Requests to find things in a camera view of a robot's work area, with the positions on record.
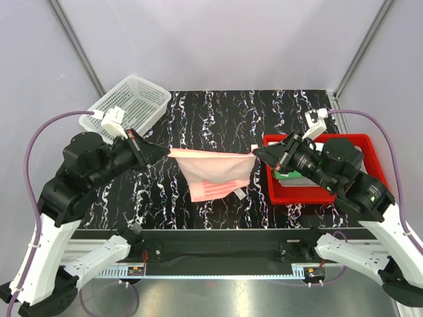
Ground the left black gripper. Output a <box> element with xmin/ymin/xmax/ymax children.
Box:
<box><xmin>91</xmin><ymin>126</ymin><xmax>171</xmax><ymax>187</ymax></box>

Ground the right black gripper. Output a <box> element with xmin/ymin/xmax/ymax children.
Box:
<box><xmin>252</xmin><ymin>129</ymin><xmax>338</xmax><ymax>192</ymax></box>

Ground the green towel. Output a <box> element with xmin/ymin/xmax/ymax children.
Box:
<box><xmin>274</xmin><ymin>171</ymin><xmax>303</xmax><ymax>180</ymax></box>

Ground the grey towel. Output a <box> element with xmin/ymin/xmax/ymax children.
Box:
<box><xmin>278</xmin><ymin>178</ymin><xmax>318</xmax><ymax>188</ymax></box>

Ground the pink towel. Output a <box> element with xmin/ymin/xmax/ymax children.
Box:
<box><xmin>169</xmin><ymin>148</ymin><xmax>256</xmax><ymax>202</ymax></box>

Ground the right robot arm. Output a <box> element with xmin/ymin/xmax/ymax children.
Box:
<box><xmin>253</xmin><ymin>133</ymin><xmax>422</xmax><ymax>308</ymax></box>

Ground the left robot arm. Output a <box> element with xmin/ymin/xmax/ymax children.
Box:
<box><xmin>1</xmin><ymin>129</ymin><xmax>170</xmax><ymax>316</ymax></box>

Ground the white plastic basket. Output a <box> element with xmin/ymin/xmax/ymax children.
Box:
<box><xmin>89</xmin><ymin>75</ymin><xmax>171</xmax><ymax>136</ymax></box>

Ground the red plastic tray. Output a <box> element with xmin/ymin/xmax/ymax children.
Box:
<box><xmin>266</xmin><ymin>133</ymin><xmax>389</xmax><ymax>205</ymax></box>

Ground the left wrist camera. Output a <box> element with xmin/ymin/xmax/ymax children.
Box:
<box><xmin>93</xmin><ymin>106</ymin><xmax>128</xmax><ymax>139</ymax></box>

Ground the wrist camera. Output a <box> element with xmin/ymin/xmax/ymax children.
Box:
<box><xmin>93</xmin><ymin>106</ymin><xmax>128</xmax><ymax>139</ymax></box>
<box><xmin>303</xmin><ymin>108</ymin><xmax>328</xmax><ymax>140</ymax></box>

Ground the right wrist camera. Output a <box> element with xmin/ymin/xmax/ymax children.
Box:
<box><xmin>303</xmin><ymin>108</ymin><xmax>328</xmax><ymax>140</ymax></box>

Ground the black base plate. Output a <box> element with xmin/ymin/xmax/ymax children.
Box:
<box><xmin>137</xmin><ymin>240</ymin><xmax>317</xmax><ymax>263</ymax></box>

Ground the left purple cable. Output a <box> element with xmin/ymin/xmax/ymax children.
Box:
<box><xmin>6</xmin><ymin>110</ymin><xmax>96</xmax><ymax>317</ymax></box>

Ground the purple cable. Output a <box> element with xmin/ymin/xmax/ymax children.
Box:
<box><xmin>6</xmin><ymin>110</ymin><xmax>96</xmax><ymax>317</ymax></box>
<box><xmin>327</xmin><ymin>108</ymin><xmax>423</xmax><ymax>255</ymax></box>

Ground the white slotted cable duct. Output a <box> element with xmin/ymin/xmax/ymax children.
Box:
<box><xmin>97</xmin><ymin>265</ymin><xmax>145</xmax><ymax>279</ymax></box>

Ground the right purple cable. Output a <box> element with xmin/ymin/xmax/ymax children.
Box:
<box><xmin>327</xmin><ymin>108</ymin><xmax>423</xmax><ymax>255</ymax></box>

